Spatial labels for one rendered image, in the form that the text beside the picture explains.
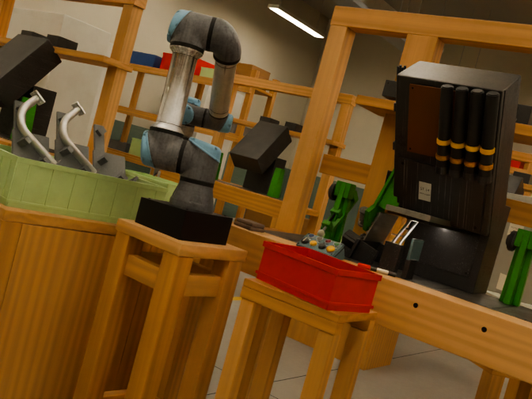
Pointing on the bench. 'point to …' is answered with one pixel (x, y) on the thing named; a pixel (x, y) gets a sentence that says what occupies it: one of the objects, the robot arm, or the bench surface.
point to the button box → (324, 248)
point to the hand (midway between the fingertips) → (167, 182)
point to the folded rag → (249, 225)
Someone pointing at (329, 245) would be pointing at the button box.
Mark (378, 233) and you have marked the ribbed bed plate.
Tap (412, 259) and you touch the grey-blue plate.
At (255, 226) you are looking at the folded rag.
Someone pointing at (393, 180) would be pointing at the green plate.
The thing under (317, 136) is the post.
